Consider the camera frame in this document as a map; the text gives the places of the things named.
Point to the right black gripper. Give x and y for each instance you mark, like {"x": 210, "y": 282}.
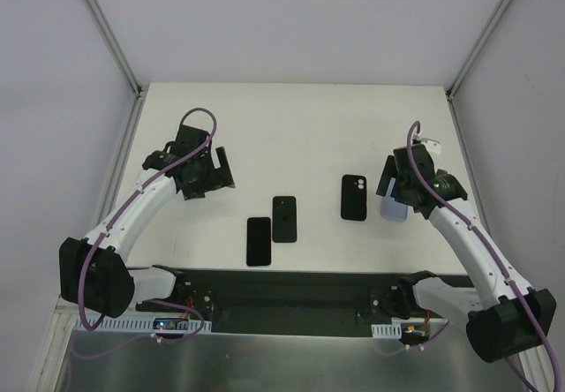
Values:
{"x": 393, "y": 184}

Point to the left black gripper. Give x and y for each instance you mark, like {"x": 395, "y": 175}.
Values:
{"x": 212, "y": 182}

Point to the lilac phone case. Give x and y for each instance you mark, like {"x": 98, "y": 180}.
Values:
{"x": 391, "y": 209}

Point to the black phone case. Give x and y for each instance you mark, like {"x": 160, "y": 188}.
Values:
{"x": 353, "y": 205}

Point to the black phone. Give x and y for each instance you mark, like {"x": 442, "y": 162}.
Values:
{"x": 284, "y": 219}

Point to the black smartphone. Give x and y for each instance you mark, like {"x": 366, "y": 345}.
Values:
{"x": 258, "y": 242}

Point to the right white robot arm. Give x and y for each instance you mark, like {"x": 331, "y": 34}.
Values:
{"x": 507, "y": 316}

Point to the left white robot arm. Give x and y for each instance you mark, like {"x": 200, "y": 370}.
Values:
{"x": 93, "y": 270}

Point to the left aluminium frame post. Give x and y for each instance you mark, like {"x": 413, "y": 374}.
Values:
{"x": 113, "y": 46}

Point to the aluminium frame post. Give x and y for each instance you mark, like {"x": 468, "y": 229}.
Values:
{"x": 489, "y": 29}
{"x": 113, "y": 46}

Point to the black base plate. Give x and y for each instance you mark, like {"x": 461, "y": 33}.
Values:
{"x": 282, "y": 303}

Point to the right white cable duct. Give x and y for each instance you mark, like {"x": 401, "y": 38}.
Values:
{"x": 392, "y": 331}

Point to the white cable duct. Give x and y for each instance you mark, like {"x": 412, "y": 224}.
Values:
{"x": 151, "y": 324}
{"x": 392, "y": 331}

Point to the left white cable duct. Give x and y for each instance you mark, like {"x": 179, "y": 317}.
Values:
{"x": 151, "y": 324}

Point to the right aluminium frame post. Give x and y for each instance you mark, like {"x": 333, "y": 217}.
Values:
{"x": 489, "y": 29}

